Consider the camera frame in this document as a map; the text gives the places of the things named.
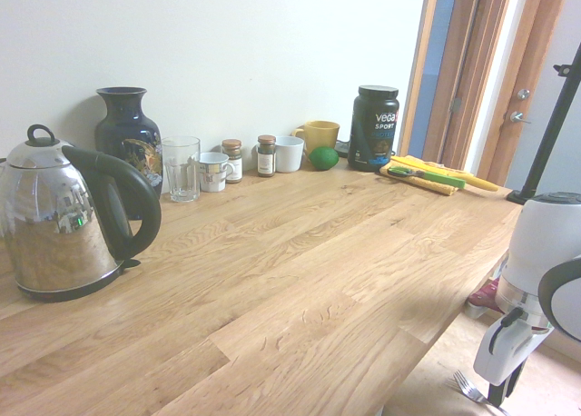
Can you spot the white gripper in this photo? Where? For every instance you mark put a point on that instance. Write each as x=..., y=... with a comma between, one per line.
x=504, y=361

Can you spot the silver metal fork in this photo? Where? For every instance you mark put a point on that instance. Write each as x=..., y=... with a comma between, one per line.
x=472, y=391

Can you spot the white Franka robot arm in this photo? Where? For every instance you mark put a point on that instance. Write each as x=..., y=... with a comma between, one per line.
x=544, y=248

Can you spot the large open wooden drawer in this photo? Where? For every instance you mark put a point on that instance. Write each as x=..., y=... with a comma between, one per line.
x=431, y=389

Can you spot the red shoe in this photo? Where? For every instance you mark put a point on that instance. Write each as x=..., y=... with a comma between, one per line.
x=485, y=298

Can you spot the yellow knife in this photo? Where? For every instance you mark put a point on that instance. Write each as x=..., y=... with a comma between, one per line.
x=472, y=180

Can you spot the yellow folded cloth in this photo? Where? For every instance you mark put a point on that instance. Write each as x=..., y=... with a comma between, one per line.
x=431, y=186

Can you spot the black Ulanzi clamp stand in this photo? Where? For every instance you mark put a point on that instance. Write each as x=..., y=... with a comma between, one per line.
x=554, y=125

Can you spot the black Vega protein tub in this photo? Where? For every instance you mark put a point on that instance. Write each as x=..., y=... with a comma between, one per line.
x=374, y=130

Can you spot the green lime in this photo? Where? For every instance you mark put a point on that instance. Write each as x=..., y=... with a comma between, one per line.
x=323, y=158

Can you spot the silver deadbolt lock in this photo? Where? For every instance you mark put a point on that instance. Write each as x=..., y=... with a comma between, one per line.
x=524, y=94

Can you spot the yellow mug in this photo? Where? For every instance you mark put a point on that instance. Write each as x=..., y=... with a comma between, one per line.
x=322, y=134

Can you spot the plain white mug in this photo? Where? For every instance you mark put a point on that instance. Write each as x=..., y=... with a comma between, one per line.
x=289, y=155

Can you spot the small white patterned cup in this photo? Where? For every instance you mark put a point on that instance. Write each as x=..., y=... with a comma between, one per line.
x=213, y=173

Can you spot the clear ribbed drinking glass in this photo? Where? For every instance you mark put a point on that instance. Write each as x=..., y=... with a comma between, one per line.
x=180, y=171

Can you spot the dark blue painted vase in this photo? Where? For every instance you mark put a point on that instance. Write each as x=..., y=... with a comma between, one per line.
x=127, y=134

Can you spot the wooden door frame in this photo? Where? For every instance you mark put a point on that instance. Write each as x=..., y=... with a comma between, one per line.
x=463, y=71

